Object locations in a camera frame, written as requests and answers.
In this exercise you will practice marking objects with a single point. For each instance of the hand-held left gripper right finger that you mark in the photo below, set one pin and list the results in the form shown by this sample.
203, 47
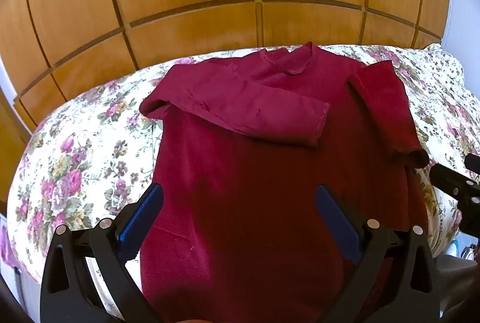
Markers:
333, 218

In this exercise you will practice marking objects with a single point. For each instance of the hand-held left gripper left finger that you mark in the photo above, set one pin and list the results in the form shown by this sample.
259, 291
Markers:
142, 218

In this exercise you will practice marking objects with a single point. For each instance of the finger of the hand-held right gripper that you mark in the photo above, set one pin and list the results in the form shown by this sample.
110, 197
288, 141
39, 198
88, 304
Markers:
446, 176
473, 161

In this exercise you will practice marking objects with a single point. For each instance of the dark red sweater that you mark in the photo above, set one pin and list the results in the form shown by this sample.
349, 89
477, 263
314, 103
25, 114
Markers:
243, 176

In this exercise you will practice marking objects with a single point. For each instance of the floral blanket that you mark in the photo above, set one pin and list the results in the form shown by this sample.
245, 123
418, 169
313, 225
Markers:
82, 143

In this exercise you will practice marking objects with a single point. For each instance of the pink bed sheet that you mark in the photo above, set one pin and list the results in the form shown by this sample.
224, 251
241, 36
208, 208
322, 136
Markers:
9, 248

